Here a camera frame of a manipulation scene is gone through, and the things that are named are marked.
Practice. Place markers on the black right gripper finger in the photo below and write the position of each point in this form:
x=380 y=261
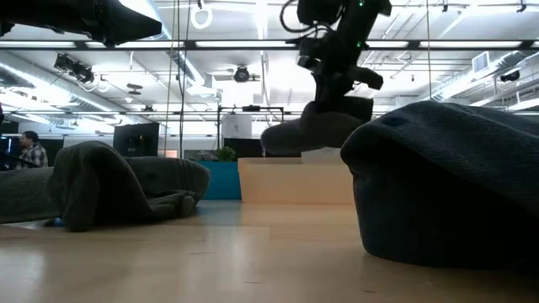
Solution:
x=330 y=105

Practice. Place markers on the dark denim bucket hat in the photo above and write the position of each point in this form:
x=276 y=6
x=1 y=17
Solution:
x=25 y=193
x=455 y=185
x=126 y=189

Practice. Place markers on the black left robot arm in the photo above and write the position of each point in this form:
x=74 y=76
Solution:
x=84 y=19

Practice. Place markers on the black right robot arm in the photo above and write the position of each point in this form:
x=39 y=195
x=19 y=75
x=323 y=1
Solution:
x=337 y=12

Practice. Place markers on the beige box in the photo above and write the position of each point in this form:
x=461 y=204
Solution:
x=295 y=181

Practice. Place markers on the black ceiling spot lamp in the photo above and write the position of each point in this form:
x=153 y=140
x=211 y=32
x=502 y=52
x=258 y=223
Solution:
x=241 y=74

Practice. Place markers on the white board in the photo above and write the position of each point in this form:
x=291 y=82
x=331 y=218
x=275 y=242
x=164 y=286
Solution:
x=236 y=126

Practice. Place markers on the green plant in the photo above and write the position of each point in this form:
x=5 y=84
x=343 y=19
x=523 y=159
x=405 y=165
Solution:
x=225 y=154

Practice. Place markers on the blue box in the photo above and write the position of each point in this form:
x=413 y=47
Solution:
x=223 y=181

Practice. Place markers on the white air vent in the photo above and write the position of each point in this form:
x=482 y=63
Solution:
x=481 y=62

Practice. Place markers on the black monitor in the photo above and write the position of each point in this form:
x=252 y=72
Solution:
x=135 y=139

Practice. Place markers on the small blue object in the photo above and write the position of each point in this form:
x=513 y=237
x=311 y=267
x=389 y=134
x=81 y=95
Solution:
x=58 y=221

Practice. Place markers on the person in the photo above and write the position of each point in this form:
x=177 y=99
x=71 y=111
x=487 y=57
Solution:
x=33 y=152

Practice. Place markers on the black horizontal frame bar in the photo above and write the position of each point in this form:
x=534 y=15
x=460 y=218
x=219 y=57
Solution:
x=252 y=49

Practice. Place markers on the black metal frame stand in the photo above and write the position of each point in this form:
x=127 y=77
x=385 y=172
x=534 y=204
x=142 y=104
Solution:
x=219 y=126

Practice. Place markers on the black ceiling camera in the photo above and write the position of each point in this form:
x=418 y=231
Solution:
x=76 y=69

